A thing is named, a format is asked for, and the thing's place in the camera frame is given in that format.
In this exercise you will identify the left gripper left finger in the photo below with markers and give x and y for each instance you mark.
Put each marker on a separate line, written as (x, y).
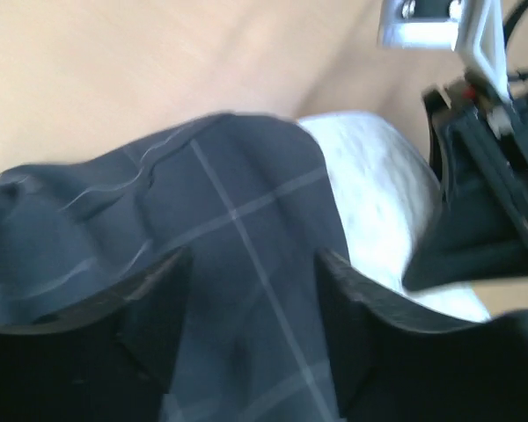
(110, 357)

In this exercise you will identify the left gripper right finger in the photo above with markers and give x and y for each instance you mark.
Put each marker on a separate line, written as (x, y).
(392, 359)

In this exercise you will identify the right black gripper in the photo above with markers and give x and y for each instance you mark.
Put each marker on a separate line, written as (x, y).
(479, 227)

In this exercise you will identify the white pillow yellow edge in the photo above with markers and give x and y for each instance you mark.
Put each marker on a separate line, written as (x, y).
(385, 193)

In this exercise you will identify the dark grey checked pillowcase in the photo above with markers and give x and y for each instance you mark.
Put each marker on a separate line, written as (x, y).
(249, 196)

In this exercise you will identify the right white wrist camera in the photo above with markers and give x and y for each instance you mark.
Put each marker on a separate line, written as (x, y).
(471, 29)

